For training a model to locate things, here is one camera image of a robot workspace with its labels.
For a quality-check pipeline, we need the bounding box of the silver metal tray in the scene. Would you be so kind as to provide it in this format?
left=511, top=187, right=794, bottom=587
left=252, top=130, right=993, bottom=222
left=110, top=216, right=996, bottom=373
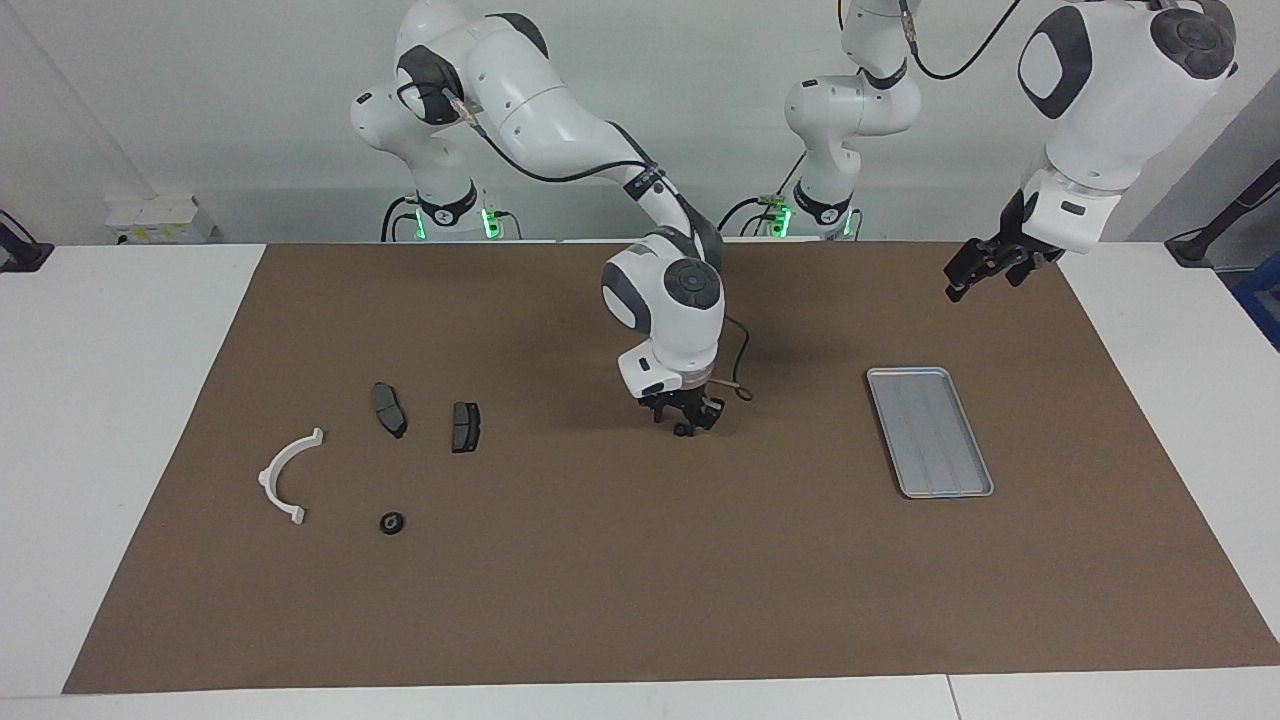
left=866, top=367, right=995, bottom=499

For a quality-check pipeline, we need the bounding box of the brown table mat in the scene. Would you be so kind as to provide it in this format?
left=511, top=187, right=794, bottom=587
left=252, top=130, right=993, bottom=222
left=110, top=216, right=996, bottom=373
left=62, top=240, right=1280, bottom=694

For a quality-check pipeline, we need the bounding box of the black clamp with rod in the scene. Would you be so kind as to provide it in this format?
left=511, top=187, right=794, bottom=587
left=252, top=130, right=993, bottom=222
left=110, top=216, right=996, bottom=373
left=1165, top=160, right=1280, bottom=267

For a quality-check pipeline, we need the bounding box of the blue crate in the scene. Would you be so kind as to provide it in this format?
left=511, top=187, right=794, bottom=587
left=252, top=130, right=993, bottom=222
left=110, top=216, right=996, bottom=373
left=1233, top=275, right=1280, bottom=353

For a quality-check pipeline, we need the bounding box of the dark grey curved brake pad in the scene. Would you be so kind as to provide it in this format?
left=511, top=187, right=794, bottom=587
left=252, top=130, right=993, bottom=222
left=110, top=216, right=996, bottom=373
left=371, top=383, right=408, bottom=440

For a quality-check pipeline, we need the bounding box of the white socket box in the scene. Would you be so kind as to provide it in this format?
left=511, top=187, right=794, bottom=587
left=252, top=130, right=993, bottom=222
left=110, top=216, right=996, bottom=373
left=105, top=195, right=216, bottom=245

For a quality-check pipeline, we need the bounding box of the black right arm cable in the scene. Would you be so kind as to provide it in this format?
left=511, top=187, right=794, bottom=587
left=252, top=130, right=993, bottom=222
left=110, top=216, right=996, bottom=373
left=398, top=80, right=755, bottom=403

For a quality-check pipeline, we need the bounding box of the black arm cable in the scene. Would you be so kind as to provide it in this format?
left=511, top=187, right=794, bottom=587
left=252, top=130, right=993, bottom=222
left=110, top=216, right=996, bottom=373
left=895, top=0, right=1026, bottom=81
left=398, top=80, right=755, bottom=403

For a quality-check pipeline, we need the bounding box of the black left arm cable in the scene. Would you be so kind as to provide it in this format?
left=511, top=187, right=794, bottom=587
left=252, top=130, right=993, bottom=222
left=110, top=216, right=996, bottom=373
left=895, top=0, right=1026, bottom=81

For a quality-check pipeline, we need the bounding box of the left arm base cable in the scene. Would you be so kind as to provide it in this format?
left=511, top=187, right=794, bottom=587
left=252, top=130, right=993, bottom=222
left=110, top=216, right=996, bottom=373
left=713, top=150, right=806, bottom=238

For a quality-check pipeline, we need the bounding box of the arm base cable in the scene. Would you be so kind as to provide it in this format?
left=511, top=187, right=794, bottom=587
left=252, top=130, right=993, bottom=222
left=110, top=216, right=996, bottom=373
left=713, top=150, right=806, bottom=238
left=380, top=195, right=421, bottom=243

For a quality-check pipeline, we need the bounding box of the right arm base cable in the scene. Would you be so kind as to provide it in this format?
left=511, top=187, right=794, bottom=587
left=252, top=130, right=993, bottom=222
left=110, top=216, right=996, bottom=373
left=380, top=195, right=421, bottom=243

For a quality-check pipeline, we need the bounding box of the white curved plastic bracket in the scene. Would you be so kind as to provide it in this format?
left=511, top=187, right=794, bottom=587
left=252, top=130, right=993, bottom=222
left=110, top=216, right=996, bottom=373
left=258, top=428, right=325, bottom=526

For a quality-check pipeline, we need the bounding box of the black clamp mount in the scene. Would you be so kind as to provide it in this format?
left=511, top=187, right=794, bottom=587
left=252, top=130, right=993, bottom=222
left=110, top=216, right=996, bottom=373
left=0, top=210, right=53, bottom=273

